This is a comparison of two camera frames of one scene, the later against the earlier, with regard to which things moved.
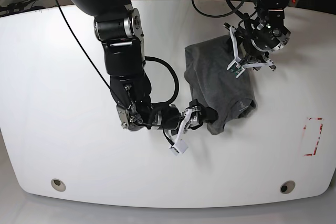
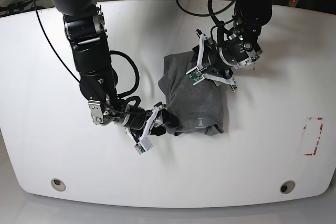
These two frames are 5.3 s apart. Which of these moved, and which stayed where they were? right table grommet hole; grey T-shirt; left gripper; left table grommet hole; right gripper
Moved: left gripper; grey T-shirt; right gripper
Stayed: right table grommet hole; left table grommet hole
